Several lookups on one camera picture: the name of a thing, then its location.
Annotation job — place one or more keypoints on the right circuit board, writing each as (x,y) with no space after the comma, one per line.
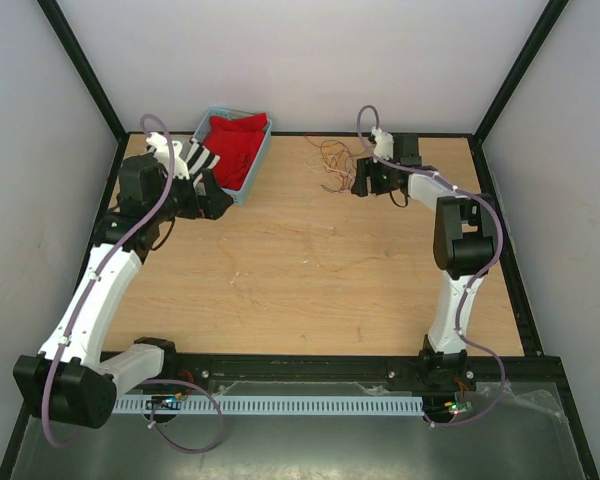
(457,407)

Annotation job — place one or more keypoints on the black aluminium frame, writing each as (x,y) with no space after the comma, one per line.
(397,373)

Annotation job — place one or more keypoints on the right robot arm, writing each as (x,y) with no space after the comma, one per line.
(467,241)

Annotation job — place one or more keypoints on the red cloth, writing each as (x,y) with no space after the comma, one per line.
(237,143)

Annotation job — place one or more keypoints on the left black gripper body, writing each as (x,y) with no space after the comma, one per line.
(180,199)

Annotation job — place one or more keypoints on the circuit board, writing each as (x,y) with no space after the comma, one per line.
(457,407)
(169,402)

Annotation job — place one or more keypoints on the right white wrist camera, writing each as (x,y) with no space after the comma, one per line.
(383,144)

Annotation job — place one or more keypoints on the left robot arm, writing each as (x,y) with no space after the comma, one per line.
(67,380)

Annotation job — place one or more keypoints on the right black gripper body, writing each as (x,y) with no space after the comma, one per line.
(382,179)

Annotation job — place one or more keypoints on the left circuit board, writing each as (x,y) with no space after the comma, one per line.
(169,402)

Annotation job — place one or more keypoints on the grey slotted cable duct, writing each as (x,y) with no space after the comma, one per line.
(269,405)

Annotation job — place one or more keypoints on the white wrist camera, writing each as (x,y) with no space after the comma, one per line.
(383,144)
(169,154)

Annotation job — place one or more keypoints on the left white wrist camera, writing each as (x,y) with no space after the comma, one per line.
(169,154)

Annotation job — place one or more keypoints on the blue plastic basket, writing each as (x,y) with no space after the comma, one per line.
(239,196)

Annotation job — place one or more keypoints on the black white striped cloth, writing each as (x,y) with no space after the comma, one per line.
(198,157)

